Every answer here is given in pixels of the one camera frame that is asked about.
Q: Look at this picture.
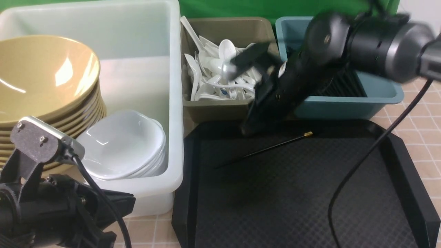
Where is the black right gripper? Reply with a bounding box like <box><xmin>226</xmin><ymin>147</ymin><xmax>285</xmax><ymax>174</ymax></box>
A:
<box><xmin>229</xmin><ymin>41</ymin><xmax>341</xmax><ymax>136</ymax></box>

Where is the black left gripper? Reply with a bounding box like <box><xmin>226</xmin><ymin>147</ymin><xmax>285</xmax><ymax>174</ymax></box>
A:
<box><xmin>1</xmin><ymin>175</ymin><xmax>136</xmax><ymax>248</ymax></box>

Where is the black chopstick gold tip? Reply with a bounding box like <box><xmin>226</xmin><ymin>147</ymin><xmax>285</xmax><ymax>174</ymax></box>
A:
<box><xmin>214</xmin><ymin>131</ymin><xmax>314</xmax><ymax>169</ymax></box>

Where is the white dish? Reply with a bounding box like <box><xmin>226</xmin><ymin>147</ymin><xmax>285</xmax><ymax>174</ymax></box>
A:
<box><xmin>77</xmin><ymin>110</ymin><xmax>166</xmax><ymax>181</ymax></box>

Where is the yellow noodle bowl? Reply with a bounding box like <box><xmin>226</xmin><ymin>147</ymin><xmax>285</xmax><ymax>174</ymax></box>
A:
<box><xmin>0</xmin><ymin>35</ymin><xmax>100</xmax><ymax>126</ymax></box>

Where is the white ceramic soup spoon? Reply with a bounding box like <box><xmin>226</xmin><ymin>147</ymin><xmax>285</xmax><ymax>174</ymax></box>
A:
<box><xmin>220</xmin><ymin>60</ymin><xmax>286</xmax><ymax>81</ymax></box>

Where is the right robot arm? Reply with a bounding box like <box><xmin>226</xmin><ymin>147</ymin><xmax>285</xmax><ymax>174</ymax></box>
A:
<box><xmin>222</xmin><ymin>11</ymin><xmax>440</xmax><ymax>135</ymax></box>

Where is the blue plastic chopstick bin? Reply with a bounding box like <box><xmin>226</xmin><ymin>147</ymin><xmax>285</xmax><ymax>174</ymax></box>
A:
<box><xmin>275</xmin><ymin>16</ymin><xmax>404</xmax><ymax>120</ymax></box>

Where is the brown plastic spoon bin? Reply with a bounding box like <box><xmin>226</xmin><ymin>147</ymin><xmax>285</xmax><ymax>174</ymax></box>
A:
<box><xmin>181</xmin><ymin>17</ymin><xmax>276</xmax><ymax>123</ymax></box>

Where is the bundle of black chopsticks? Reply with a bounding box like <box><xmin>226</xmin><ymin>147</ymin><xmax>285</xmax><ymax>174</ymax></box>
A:
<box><xmin>313</xmin><ymin>68</ymin><xmax>367</xmax><ymax>97</ymax></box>

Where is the green cloth backdrop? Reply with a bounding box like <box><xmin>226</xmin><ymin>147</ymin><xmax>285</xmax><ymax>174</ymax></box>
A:
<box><xmin>0</xmin><ymin>0</ymin><xmax>402</xmax><ymax>24</ymax></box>

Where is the pile of white spoons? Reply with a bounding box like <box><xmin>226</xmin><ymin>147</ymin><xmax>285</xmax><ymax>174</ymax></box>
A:
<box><xmin>181</xmin><ymin>16</ymin><xmax>261</xmax><ymax>101</ymax></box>

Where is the stack of white dishes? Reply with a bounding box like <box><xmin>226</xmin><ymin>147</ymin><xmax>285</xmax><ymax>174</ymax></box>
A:
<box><xmin>96</xmin><ymin>152</ymin><xmax>168</xmax><ymax>180</ymax></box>

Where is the black plastic serving tray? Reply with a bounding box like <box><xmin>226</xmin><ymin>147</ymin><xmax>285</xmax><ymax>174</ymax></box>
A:
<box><xmin>172</xmin><ymin>120</ymin><xmax>440</xmax><ymax>248</ymax></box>

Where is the stack of yellow bowls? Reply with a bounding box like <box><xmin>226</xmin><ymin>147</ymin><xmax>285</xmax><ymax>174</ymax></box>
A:
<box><xmin>0</xmin><ymin>83</ymin><xmax>107</xmax><ymax>173</ymax></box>

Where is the large white plastic tub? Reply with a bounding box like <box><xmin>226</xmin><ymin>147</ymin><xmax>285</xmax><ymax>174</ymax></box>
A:
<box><xmin>1</xmin><ymin>0</ymin><xmax>184</xmax><ymax>217</ymax></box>

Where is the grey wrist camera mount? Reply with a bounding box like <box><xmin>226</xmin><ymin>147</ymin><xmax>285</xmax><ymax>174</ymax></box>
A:
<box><xmin>1</xmin><ymin>116</ymin><xmax>85</xmax><ymax>203</ymax></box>

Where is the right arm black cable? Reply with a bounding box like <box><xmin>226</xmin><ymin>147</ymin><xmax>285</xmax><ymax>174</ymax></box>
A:
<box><xmin>327</xmin><ymin>79</ymin><xmax>434</xmax><ymax>248</ymax></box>

